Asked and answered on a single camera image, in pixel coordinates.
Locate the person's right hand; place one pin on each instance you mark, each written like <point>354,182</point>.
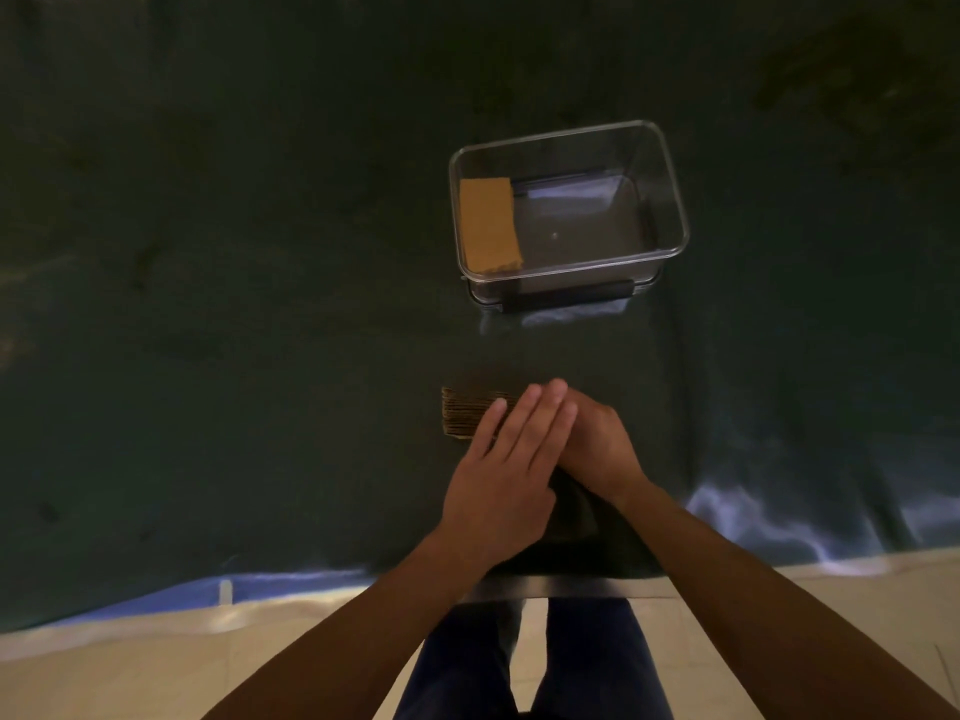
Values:
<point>604,453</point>

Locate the person's left hand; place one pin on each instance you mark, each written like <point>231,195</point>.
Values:
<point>495,502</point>

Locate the person's left little finger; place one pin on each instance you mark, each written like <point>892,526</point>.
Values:
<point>488,427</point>

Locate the person's left middle finger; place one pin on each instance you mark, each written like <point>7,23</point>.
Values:
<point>543,421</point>

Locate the person's left forearm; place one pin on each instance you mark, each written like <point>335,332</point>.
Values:
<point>352,641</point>

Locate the person's right forearm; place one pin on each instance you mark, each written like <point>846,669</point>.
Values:
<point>750,607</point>

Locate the stack of brown cardboard pieces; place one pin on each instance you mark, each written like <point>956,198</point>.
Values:
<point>466,413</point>

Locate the tan cardboard sheet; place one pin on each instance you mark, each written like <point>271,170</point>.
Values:
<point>489,226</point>

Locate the clear plastic container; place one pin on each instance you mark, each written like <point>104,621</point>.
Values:
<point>592,217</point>

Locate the person's left leg blue jeans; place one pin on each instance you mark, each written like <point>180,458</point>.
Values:
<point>469,667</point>

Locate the person's leg blue jeans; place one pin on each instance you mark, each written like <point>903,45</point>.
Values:
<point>469,667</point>
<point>596,663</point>

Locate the person's right leg blue jeans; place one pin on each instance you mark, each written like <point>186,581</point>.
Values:
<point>596,663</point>

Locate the dark green table cover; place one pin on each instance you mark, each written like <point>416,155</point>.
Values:
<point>225,329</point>

